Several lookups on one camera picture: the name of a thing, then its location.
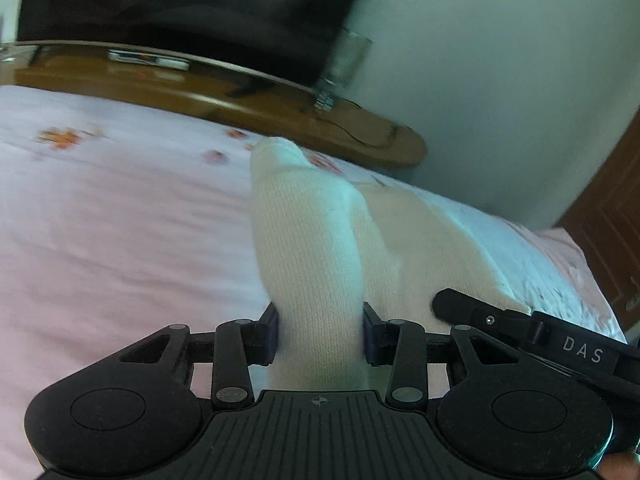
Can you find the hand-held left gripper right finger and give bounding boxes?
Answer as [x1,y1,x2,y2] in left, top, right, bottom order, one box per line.
[361,301,523,408]

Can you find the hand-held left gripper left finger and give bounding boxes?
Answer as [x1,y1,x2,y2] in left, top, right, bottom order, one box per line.
[119,302,279,409]

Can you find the black television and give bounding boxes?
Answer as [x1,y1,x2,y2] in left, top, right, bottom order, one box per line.
[17,0,377,97]

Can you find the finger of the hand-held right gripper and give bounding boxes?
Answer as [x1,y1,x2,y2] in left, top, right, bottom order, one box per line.
[432,288,547,347]

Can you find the white set-top box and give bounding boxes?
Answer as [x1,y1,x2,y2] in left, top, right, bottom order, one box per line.
[108,48,192,72]

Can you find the black cable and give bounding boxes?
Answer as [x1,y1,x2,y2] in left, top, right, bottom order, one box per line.
[320,106,407,149]

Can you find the white knit small garment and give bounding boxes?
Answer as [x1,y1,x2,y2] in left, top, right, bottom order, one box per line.
[248,137,534,392]

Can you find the pink floral bedsheet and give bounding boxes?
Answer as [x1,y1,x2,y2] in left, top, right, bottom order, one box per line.
[0,85,629,480]

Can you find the black remote control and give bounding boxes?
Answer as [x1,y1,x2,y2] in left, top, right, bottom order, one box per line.
[226,79,274,99]

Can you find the brown wooden door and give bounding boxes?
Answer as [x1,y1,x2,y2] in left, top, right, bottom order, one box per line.
[554,109,640,317]

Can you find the clear glass cup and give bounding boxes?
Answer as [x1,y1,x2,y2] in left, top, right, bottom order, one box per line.
[319,30,374,93]

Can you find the brown wooden tv stand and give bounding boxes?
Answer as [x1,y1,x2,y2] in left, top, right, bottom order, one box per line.
[0,40,429,169]

